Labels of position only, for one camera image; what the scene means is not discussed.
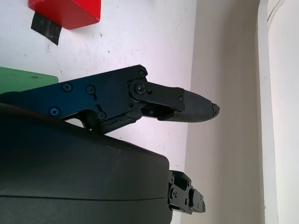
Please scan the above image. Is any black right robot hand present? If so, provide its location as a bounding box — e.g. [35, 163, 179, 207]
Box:
[0, 64, 221, 224]

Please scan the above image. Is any green cube block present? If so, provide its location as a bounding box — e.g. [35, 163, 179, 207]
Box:
[0, 66, 58, 95]

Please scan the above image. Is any black tape strip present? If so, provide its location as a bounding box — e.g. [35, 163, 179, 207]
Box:
[30, 12, 62, 46]

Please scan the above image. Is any red cube block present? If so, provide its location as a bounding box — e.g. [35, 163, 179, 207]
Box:
[28, 0, 101, 30]

